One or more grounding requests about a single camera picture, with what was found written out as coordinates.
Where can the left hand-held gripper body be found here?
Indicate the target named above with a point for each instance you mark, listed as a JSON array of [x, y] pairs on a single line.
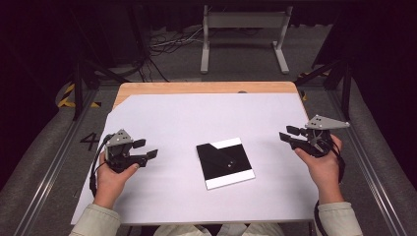
[[118, 156]]

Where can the silver photo frame black back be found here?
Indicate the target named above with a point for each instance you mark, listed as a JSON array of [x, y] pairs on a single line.
[[226, 164]]

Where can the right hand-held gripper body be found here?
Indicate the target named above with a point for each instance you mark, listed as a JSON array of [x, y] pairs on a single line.
[[318, 139]]

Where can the person's left hand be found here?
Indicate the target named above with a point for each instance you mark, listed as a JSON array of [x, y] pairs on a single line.
[[111, 183]]

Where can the white metal stand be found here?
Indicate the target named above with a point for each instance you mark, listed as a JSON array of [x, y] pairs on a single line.
[[244, 20]]

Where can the black metal stand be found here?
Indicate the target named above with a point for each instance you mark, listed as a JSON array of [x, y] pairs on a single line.
[[78, 85], [345, 88]]

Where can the wooden table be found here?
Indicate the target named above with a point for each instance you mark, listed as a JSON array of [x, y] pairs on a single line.
[[203, 87]]

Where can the yellow black hazard tape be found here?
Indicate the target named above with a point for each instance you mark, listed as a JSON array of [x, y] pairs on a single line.
[[305, 96], [67, 95]]

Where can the aluminium rail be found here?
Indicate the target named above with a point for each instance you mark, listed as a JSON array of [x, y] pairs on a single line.
[[370, 170], [49, 177]]

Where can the person's right hand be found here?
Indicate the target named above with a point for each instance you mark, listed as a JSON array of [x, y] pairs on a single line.
[[323, 172]]

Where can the person's lap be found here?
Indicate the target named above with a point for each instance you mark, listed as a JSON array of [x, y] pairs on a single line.
[[229, 230]]

